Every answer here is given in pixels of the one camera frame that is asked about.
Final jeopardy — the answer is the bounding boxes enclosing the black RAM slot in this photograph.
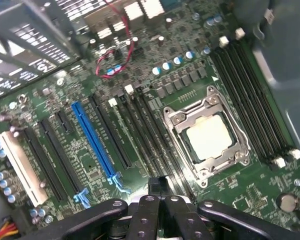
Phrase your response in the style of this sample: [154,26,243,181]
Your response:
[218,36,287,169]
[234,27,300,161]
[124,84,185,198]
[209,46,275,167]
[117,94,171,181]
[227,34,292,163]
[109,97,158,180]
[136,86,195,201]

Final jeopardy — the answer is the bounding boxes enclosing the CPU socket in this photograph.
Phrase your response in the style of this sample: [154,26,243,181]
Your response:
[162,84,252,189]

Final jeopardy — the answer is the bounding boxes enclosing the light blue slot clip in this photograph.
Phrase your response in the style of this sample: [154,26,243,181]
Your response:
[106,171,131,195]
[73,187,91,209]

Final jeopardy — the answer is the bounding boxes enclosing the silver CPU chip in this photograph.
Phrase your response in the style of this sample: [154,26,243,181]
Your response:
[185,116,238,162]

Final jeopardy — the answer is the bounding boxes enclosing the blue expansion slot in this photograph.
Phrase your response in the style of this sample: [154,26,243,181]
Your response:
[71,100,121,185]

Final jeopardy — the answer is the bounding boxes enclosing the metal socket cover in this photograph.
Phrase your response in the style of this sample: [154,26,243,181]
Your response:
[168,96,247,176]

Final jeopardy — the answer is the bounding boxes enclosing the silver coin cell battery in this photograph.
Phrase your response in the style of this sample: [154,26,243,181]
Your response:
[276,192,300,214]

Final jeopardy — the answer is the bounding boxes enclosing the metal locking lever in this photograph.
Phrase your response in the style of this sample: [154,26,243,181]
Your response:
[205,85,253,167]
[162,106,209,188]

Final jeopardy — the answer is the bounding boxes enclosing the short black expansion slot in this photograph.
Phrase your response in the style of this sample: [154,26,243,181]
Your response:
[55,109,74,134]

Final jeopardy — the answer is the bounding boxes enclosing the white expansion slot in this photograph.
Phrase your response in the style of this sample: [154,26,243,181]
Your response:
[0,131,50,208]

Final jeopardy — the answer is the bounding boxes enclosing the black open PC case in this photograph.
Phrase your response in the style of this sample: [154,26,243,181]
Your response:
[0,0,300,240]

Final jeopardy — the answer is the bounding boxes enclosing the metal USB port block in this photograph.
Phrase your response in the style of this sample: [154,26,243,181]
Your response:
[111,21,126,34]
[97,26,113,38]

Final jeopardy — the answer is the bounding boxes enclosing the metal rear port block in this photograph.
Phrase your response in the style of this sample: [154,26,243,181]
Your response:
[124,2,144,22]

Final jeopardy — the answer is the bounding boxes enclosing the metal ethernet port block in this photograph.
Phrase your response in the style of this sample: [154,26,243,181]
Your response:
[144,0,165,19]

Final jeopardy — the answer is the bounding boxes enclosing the blue rear port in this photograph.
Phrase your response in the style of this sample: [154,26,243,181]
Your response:
[162,0,181,8]

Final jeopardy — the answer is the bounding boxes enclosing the multicolour wire bundle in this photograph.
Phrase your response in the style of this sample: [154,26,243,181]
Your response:
[0,216,21,240]

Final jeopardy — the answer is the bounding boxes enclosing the red twisted wire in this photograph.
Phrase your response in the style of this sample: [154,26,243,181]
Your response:
[94,0,136,80]

